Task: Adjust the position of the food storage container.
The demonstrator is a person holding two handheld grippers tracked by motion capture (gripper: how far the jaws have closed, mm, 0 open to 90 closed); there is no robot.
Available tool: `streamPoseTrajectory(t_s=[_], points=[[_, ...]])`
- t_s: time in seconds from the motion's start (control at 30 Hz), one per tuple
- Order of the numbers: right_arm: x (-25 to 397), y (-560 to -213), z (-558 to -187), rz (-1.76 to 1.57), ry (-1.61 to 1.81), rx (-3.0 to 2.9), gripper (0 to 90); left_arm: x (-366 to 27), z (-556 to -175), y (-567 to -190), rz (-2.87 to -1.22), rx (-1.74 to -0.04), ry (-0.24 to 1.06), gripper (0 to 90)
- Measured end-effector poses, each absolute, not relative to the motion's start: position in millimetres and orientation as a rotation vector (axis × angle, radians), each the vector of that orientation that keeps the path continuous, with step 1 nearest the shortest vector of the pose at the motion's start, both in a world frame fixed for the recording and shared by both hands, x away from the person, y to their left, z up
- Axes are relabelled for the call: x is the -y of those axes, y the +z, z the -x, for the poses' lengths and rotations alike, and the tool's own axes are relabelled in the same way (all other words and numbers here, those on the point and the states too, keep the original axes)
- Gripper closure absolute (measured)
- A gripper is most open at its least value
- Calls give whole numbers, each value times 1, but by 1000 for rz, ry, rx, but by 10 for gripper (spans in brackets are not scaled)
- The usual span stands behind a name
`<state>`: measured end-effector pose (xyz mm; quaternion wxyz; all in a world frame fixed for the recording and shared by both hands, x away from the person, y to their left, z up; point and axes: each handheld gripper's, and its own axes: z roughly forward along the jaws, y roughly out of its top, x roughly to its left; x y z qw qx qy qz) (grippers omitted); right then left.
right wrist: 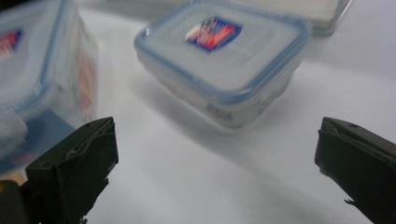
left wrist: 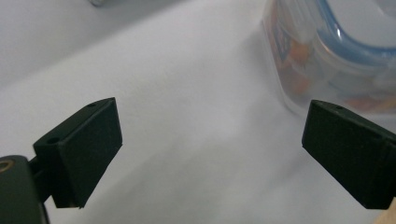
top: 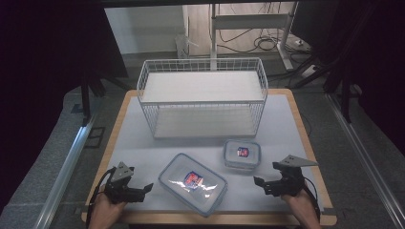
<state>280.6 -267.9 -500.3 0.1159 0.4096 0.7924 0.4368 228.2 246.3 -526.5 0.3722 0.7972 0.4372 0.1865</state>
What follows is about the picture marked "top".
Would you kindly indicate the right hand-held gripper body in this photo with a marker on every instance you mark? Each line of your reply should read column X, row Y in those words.
column 291, row 183

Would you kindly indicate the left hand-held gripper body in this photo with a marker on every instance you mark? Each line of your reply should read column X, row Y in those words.
column 118, row 187

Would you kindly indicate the small clear food container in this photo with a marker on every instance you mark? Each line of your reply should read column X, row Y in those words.
column 242, row 154

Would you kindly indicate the large clear food container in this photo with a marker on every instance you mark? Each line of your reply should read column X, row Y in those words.
column 194, row 184

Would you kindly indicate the person's right hand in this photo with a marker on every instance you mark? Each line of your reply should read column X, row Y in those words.
column 302, row 205

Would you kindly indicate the person's left hand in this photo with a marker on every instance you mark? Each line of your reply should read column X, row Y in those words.
column 106, row 211

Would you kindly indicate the pale grey table mat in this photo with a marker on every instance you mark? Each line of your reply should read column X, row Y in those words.
column 281, row 133

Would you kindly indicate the black metal stand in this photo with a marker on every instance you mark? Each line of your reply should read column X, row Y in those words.
column 346, row 98
column 85, row 95

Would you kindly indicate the white power strip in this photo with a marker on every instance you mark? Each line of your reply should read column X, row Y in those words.
column 309, row 71

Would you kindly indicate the dark curtain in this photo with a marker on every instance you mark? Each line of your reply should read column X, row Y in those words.
column 41, row 63
column 379, row 63

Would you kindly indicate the aluminium floor rail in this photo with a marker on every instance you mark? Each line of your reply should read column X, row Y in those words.
column 65, row 173
column 366, row 159

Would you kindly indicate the white metal desk frame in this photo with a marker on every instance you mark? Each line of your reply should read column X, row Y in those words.
column 251, row 21

